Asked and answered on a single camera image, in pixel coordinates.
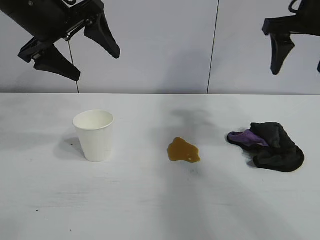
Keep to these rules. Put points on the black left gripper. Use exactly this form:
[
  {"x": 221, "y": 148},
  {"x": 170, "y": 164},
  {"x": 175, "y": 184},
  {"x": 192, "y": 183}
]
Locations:
[{"x": 42, "y": 20}]

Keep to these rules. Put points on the black and purple cloth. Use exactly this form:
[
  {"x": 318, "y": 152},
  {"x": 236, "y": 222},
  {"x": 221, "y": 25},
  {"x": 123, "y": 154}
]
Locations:
[{"x": 277, "y": 147}]

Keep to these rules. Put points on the white paper cup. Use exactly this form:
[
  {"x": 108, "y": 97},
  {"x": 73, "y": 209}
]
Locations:
[{"x": 96, "y": 140}]

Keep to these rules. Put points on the brown liquid spill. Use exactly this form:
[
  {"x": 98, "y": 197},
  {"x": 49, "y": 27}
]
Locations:
[{"x": 182, "y": 150}]

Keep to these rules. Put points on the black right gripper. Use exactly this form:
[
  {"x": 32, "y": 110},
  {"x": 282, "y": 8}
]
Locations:
[{"x": 307, "y": 20}]

